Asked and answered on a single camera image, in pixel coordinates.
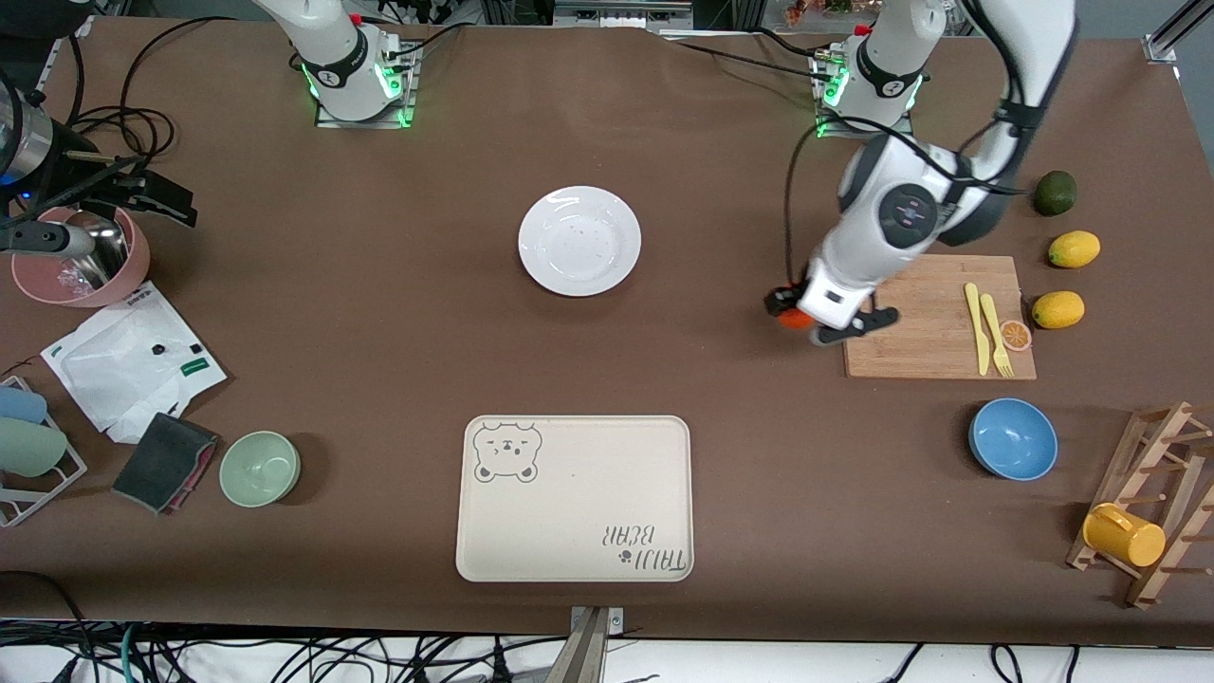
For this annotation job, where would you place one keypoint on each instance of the metal scoop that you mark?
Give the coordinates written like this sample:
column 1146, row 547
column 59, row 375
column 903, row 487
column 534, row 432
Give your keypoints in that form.
column 106, row 256

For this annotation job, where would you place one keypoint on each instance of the pale green bowl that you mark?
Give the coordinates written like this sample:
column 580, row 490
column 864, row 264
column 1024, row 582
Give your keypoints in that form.
column 260, row 469

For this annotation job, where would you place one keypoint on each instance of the light blue cup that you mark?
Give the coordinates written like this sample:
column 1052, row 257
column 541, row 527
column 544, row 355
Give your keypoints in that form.
column 19, row 406

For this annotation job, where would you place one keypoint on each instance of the dark grey folded cloth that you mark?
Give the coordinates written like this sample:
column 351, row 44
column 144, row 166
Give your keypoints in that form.
column 163, row 462

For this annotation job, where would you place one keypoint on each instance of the pale green cup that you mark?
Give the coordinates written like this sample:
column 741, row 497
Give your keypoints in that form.
column 28, row 448

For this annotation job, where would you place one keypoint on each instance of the white plastic bag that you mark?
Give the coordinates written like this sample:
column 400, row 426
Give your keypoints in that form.
column 123, row 365

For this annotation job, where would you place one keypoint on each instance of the toy orange slice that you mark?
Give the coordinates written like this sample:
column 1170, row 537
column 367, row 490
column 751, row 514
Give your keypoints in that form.
column 1016, row 336

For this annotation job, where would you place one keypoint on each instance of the yellow plastic fork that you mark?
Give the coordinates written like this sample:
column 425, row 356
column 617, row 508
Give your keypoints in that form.
column 993, row 327

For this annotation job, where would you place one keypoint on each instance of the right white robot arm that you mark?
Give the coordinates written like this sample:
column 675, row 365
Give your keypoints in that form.
column 341, row 66

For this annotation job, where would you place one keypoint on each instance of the cream bear print tray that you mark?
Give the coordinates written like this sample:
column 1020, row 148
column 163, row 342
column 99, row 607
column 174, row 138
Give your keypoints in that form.
column 575, row 512

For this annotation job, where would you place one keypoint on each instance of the orange mandarin fruit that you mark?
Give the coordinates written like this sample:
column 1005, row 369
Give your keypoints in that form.
column 795, row 320

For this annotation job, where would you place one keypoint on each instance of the wooden cutting board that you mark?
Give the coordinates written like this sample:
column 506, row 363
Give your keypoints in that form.
column 934, row 323

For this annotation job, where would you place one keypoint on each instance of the blue bowl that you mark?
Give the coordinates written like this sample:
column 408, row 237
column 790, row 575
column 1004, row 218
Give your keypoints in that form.
column 1013, row 439

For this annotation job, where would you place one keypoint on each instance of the aluminium frame rail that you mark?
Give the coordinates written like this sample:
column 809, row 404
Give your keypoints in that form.
column 1171, row 33

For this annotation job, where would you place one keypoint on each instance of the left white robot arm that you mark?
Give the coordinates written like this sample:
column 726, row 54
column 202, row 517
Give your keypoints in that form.
column 901, row 213

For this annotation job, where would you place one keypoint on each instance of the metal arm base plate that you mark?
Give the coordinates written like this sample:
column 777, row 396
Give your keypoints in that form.
column 410, row 90
column 906, row 133

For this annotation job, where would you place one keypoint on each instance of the white round plate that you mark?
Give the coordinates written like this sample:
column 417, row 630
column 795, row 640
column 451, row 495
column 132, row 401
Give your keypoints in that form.
column 579, row 241

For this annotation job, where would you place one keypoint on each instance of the wooden mug rack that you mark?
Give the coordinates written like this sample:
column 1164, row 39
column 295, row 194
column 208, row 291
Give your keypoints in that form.
column 1152, row 446

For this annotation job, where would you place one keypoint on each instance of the yellow lemon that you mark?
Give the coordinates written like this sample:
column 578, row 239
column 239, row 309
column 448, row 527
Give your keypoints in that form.
column 1075, row 249
column 1057, row 310

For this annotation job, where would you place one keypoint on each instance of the dark green avocado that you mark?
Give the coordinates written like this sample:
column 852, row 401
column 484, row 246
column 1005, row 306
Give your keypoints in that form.
column 1055, row 193

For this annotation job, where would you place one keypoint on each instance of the yellow plastic knife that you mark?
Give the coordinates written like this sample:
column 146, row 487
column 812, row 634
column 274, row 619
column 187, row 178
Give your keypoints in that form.
column 977, row 327

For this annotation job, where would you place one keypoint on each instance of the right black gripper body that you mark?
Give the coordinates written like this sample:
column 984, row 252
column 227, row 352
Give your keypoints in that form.
column 83, row 180

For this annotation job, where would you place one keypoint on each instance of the yellow mug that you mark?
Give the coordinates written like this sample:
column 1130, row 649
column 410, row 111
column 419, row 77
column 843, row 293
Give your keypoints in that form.
column 1124, row 536

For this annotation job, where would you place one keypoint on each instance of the pink bowl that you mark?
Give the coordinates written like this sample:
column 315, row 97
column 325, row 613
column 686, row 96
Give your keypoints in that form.
column 38, row 285

